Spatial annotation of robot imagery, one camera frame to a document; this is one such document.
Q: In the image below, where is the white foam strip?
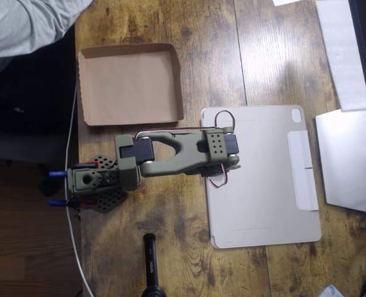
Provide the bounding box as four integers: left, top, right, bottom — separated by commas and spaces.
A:
315, 0, 366, 112

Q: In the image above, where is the person in grey shirt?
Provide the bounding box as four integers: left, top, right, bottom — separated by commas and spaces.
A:
0, 0, 94, 82

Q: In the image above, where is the beige tablet case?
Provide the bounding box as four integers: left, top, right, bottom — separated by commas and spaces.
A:
200, 105, 322, 249

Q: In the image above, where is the silver monitor stand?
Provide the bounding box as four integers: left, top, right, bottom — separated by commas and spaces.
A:
315, 108, 366, 215

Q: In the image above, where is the black camera pole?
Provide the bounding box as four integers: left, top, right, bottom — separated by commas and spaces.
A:
141, 233, 167, 297

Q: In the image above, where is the white and blue box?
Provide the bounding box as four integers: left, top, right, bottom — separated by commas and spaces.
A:
318, 284, 346, 297

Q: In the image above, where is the brown cardboard tray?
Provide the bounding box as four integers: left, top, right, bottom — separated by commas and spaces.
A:
77, 42, 185, 127

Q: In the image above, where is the red white servo cable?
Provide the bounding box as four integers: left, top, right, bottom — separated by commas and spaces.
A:
135, 110, 237, 134
206, 163, 230, 189

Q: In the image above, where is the perforated dark base plate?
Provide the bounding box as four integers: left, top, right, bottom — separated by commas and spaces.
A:
77, 153, 129, 214

